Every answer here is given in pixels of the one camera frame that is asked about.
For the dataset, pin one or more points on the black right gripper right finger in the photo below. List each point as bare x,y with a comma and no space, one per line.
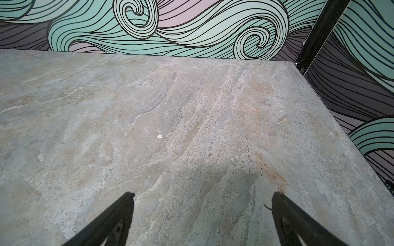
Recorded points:
296,228

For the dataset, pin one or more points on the black corner frame post right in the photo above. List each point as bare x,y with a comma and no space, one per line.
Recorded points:
327,20

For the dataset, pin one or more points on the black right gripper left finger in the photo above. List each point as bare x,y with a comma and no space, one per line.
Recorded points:
110,228

